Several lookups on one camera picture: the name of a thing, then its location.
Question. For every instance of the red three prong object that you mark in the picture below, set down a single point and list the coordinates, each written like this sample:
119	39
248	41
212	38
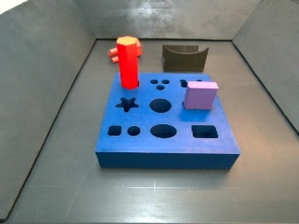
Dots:
112	52

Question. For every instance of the black curved fixture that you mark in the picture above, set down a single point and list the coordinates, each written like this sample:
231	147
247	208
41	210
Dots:
183	58

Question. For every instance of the blue shape sorter block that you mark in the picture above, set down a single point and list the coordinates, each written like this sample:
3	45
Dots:
149	132

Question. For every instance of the purple rectangular block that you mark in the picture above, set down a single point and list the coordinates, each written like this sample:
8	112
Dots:
200	94

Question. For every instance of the red hexagonal peg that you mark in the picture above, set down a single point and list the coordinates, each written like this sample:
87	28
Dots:
125	46

